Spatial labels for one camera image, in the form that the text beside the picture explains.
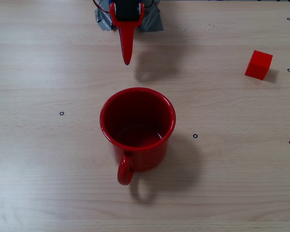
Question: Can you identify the red cube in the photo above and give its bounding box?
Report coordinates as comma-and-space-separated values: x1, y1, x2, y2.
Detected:
244, 50, 273, 81

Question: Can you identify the red enamel mug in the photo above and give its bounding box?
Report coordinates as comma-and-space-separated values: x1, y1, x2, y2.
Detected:
99, 87, 176, 186

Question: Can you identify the red white elbow wire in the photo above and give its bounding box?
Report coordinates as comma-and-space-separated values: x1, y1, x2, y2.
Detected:
92, 0, 111, 14

